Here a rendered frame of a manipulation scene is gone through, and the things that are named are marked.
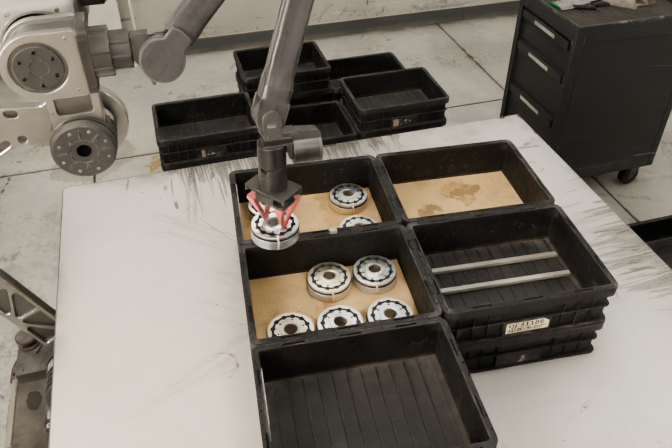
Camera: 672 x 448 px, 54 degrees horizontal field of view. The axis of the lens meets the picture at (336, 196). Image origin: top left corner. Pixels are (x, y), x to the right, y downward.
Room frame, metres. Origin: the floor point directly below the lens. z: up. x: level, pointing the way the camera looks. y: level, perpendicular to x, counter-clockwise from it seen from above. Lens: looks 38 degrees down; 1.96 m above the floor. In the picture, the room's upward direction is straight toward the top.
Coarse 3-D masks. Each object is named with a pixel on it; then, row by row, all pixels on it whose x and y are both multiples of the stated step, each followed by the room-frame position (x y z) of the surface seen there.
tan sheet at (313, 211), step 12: (240, 204) 1.41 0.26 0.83; (300, 204) 1.41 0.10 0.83; (312, 204) 1.41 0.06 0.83; (324, 204) 1.41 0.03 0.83; (372, 204) 1.41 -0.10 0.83; (300, 216) 1.36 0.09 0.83; (312, 216) 1.36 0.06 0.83; (324, 216) 1.36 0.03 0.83; (336, 216) 1.36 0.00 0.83; (348, 216) 1.36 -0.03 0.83; (372, 216) 1.36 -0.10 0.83; (300, 228) 1.31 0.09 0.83; (312, 228) 1.31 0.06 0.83; (324, 228) 1.31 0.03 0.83
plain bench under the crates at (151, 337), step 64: (448, 128) 2.01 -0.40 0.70; (512, 128) 2.01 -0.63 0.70; (64, 192) 1.63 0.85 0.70; (128, 192) 1.63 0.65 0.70; (192, 192) 1.63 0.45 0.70; (576, 192) 1.63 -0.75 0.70; (64, 256) 1.34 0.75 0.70; (128, 256) 1.34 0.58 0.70; (192, 256) 1.34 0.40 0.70; (640, 256) 1.34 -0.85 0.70; (64, 320) 1.11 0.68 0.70; (128, 320) 1.11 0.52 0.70; (192, 320) 1.11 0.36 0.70; (640, 320) 1.11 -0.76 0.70; (64, 384) 0.92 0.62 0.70; (128, 384) 0.92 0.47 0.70; (192, 384) 0.92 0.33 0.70; (512, 384) 0.92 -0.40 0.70; (576, 384) 0.92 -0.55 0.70; (640, 384) 0.92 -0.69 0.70
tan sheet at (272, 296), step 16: (304, 272) 1.15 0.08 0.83; (352, 272) 1.15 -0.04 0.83; (400, 272) 1.15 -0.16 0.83; (256, 288) 1.09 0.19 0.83; (272, 288) 1.09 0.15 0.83; (288, 288) 1.09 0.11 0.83; (304, 288) 1.09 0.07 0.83; (352, 288) 1.09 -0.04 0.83; (400, 288) 1.09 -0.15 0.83; (256, 304) 1.04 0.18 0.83; (272, 304) 1.04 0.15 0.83; (288, 304) 1.04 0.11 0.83; (304, 304) 1.04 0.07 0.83; (320, 304) 1.04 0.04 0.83; (336, 304) 1.04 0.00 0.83; (352, 304) 1.04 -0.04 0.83; (368, 304) 1.04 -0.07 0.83; (256, 320) 0.99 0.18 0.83
